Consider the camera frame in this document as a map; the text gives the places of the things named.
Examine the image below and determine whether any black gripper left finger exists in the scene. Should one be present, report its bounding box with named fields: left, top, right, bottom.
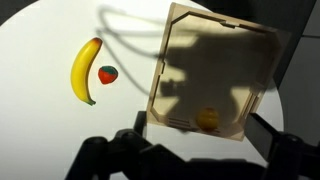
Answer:
left=64, top=110, right=188, bottom=180

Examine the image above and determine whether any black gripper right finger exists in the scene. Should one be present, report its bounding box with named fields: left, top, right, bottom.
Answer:
left=245, top=112, right=320, bottom=180

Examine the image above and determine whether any yellow toy apple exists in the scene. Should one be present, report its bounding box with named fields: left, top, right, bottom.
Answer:
left=195, top=106, right=221, bottom=132

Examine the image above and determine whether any shallow wooden box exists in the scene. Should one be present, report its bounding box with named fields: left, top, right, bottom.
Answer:
left=145, top=1, right=293, bottom=143

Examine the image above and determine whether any red toy strawberry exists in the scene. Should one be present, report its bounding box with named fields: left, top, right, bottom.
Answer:
left=97, top=65, right=120, bottom=86

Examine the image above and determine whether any yellow toy banana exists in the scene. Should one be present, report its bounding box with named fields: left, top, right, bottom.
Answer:
left=70, top=36, right=104, bottom=107

